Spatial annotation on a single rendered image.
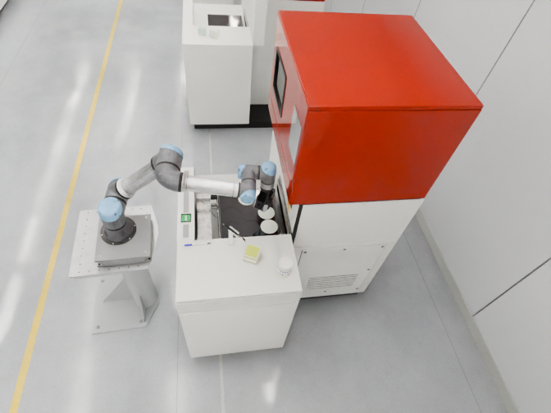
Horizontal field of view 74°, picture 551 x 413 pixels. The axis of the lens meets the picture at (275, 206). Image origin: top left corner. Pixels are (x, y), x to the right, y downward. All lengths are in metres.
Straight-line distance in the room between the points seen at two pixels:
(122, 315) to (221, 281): 1.22
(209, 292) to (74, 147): 2.68
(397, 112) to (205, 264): 1.16
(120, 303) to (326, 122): 2.09
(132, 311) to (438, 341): 2.27
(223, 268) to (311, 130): 0.85
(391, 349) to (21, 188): 3.37
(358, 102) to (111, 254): 1.46
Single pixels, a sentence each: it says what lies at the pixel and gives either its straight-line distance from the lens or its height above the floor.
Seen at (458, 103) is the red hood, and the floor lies 1.82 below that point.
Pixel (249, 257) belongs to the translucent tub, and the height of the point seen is 1.02.
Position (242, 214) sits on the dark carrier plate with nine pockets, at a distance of 2.18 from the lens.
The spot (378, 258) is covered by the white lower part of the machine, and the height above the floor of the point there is 0.60.
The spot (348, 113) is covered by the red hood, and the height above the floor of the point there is 1.79.
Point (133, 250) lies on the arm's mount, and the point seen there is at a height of 0.88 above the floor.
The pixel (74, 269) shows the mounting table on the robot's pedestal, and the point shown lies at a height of 0.82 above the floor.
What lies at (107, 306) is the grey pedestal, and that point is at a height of 0.01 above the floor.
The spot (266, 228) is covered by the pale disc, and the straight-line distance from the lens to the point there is 2.13.
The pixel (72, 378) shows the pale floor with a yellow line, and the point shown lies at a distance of 2.90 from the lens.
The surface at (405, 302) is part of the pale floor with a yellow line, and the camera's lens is 3.18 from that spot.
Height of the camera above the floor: 2.64
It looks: 51 degrees down
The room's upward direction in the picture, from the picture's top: 9 degrees clockwise
